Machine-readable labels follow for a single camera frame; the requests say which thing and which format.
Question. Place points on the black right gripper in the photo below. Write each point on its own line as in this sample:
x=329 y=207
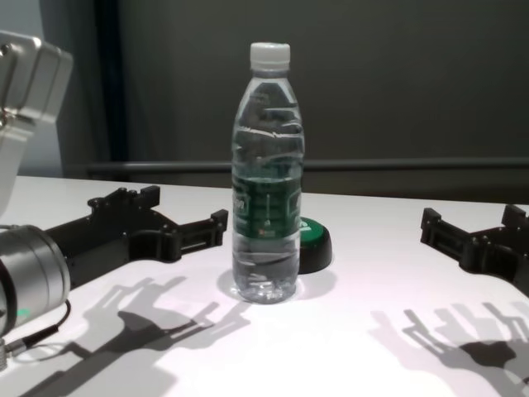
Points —
x=504 y=256

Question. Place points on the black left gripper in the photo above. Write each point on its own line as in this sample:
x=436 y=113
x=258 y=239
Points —
x=103 y=240

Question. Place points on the clear water bottle green label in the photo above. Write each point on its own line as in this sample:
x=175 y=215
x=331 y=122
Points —
x=266 y=144

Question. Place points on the grey horizontal rail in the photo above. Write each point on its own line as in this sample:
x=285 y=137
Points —
x=372 y=166

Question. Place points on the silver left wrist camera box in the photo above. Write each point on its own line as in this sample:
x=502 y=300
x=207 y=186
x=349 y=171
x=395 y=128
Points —
x=33 y=82

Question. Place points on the dark vertical post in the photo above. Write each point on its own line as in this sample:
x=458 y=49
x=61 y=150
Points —
x=109 y=82

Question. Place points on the green buzzer button black base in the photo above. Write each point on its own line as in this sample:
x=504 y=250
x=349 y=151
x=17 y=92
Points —
x=316 y=248

